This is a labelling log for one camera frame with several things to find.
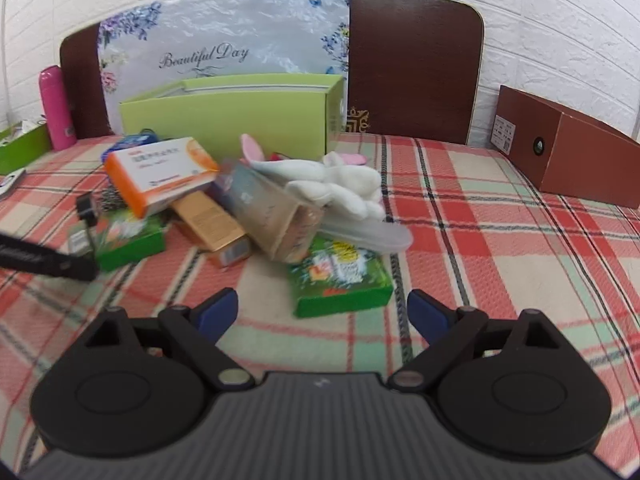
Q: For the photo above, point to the green tissue box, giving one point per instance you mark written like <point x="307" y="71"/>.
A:
<point x="22" y="152"/>

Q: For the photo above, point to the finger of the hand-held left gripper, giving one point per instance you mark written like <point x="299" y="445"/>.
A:
<point x="86" y="208"/>
<point x="80" y="267"/>

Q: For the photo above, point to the orange and white medicine box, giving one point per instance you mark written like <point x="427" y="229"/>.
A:
<point x="155" y="170"/>

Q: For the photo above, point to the clear plastic beige box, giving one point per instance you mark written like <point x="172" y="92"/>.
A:
<point x="270" y="215"/>

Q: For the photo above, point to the pink thermos bottle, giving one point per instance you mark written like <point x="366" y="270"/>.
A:
<point x="56" y="110"/>

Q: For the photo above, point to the brown cardboard shoe box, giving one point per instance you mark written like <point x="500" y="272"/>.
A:
<point x="575" y="155"/>

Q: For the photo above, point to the large light green cardboard box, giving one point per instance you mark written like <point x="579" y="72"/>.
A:
<point x="225" y="115"/>

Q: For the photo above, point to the white plastic object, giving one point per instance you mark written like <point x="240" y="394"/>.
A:
<point x="10" y="182"/>

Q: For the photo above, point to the black white striped item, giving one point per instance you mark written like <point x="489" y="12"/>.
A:
<point x="111" y="202"/>

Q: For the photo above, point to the red plaid blanket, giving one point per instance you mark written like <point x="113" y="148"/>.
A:
<point x="500" y="260"/>

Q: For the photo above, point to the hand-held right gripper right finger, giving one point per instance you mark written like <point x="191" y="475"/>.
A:
<point x="425" y="312"/>

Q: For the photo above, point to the small green printed box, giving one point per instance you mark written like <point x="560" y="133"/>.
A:
<point x="340" y="275"/>
<point x="130" y="245"/>

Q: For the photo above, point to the blue tissue packet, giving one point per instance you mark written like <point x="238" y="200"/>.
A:
<point x="125" y="144"/>

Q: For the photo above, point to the tan orange carton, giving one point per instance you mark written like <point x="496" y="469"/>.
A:
<point x="210" y="222"/>

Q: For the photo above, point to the dark brown wooden headboard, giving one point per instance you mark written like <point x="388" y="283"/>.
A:
<point x="410" y="60"/>

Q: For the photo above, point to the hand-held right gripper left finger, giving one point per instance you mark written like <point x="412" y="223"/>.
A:
<point x="219" y="312"/>

